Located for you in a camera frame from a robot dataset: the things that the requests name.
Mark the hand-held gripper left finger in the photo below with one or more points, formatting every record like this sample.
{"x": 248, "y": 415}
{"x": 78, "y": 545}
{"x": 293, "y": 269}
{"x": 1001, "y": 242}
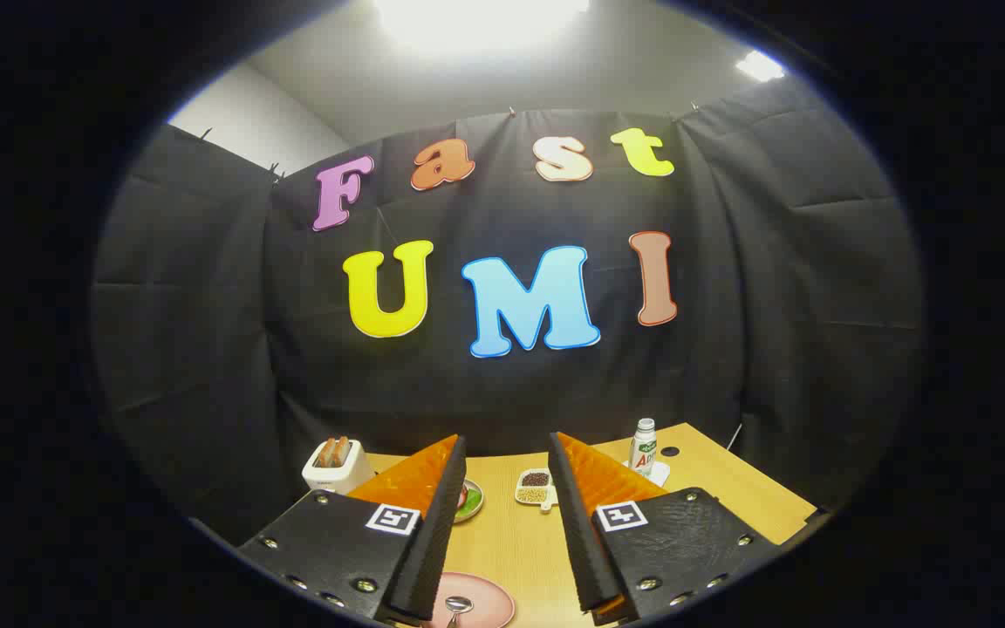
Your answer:
{"x": 433, "y": 541}

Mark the white toaster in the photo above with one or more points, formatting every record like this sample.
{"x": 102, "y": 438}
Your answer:
{"x": 337, "y": 478}

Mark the white divided dish with beans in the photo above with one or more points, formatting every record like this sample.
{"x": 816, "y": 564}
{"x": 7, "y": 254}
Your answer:
{"x": 536, "y": 488}

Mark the large ceiling light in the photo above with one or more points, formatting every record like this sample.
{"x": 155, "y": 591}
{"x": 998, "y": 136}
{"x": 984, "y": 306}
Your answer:
{"x": 481, "y": 22}

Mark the round plate with food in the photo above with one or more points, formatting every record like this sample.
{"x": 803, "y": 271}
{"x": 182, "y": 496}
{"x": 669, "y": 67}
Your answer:
{"x": 471, "y": 501}

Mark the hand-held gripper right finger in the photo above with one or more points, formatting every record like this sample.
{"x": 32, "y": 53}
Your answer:
{"x": 577, "y": 523}

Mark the brown toast slice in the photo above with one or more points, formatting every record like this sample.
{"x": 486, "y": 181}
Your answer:
{"x": 327, "y": 452}
{"x": 343, "y": 449}

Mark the white square coaster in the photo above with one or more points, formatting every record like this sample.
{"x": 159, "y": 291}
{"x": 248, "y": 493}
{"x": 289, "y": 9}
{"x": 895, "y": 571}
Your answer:
{"x": 660, "y": 475}

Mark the white bottle with green label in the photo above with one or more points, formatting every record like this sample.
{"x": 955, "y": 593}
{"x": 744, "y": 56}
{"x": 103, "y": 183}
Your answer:
{"x": 642, "y": 453}

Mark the small ceiling light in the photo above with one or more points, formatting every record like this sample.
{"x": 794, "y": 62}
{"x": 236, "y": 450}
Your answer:
{"x": 760, "y": 65}

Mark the pink plate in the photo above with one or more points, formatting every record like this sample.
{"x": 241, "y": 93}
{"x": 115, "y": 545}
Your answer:
{"x": 489, "y": 597}

